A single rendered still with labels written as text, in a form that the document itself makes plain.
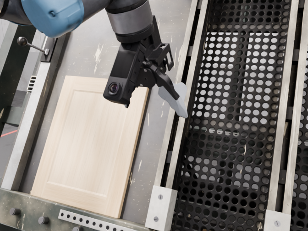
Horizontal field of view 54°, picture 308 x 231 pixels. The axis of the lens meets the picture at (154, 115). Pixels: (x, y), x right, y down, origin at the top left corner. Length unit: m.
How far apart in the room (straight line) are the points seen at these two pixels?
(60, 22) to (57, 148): 0.84
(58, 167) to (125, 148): 0.28
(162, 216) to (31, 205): 0.50
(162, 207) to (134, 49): 0.54
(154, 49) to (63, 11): 0.23
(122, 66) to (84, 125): 0.66
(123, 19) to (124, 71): 0.09
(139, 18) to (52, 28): 0.15
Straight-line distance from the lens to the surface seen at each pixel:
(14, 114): 1.48
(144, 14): 0.53
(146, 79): 0.58
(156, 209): 0.95
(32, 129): 1.30
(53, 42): 1.38
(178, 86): 0.62
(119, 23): 0.53
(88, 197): 1.11
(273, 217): 0.90
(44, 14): 0.43
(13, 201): 1.27
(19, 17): 0.56
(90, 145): 1.14
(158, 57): 0.58
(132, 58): 0.54
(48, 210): 1.16
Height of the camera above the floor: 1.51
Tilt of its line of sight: 17 degrees down
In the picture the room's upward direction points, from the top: straight up
